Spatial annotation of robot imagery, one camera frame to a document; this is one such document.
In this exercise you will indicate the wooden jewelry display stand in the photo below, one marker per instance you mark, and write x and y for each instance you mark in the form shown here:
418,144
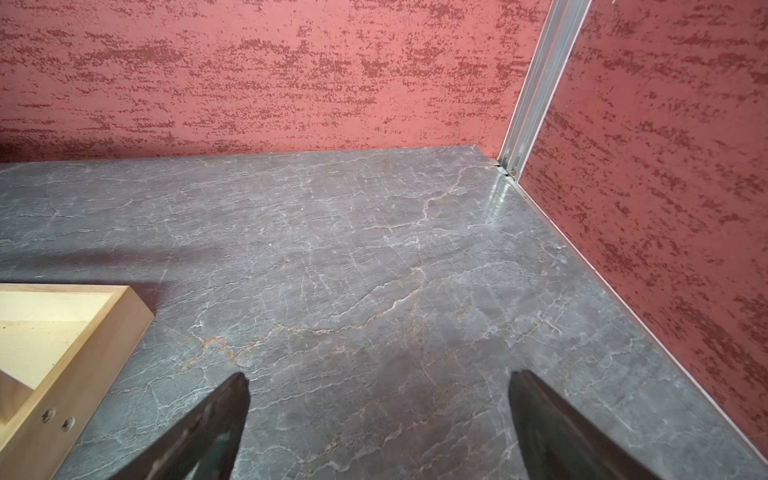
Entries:
62,348

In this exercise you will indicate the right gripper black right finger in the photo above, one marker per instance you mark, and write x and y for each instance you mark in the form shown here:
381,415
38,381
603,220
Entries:
558,442

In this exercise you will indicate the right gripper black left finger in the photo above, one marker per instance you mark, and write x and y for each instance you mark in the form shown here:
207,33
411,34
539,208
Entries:
203,444

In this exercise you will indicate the right aluminium corner post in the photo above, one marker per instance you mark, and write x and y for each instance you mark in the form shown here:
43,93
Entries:
558,36

